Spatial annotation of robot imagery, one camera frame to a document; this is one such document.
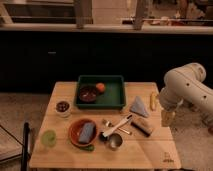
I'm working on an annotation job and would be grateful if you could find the grey towel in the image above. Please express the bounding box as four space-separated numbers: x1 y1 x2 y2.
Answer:
130 96 149 118

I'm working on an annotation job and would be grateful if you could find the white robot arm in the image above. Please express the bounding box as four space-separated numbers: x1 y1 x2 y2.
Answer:
158 63 213 127

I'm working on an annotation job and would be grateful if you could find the metal cup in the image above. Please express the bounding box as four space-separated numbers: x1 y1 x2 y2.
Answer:
108 133 123 150

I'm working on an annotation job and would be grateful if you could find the green plastic cup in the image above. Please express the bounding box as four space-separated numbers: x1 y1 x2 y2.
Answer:
41 130 56 147

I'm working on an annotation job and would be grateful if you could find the yellow banana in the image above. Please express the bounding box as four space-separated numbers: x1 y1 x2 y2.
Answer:
150 92 157 111

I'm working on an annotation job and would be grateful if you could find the gold metal spoon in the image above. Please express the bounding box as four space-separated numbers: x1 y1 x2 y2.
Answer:
102 119 133 136

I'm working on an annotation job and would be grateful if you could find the orange fruit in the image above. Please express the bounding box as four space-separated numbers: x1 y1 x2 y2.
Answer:
96 83 105 93

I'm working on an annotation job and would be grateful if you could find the green plastic tray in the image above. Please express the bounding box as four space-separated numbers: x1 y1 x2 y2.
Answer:
74 75 126 109

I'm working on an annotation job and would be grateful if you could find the blue-grey sponge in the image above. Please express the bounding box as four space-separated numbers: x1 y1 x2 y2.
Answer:
78 122 95 144

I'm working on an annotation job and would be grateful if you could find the dark brown bowl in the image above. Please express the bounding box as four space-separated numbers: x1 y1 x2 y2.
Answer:
78 85 98 103

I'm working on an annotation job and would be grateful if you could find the green leafy vegetable toy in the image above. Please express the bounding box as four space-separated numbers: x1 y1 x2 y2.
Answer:
79 145 95 152

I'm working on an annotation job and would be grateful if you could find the black chair frame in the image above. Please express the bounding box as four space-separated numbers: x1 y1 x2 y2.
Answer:
0 122 31 171

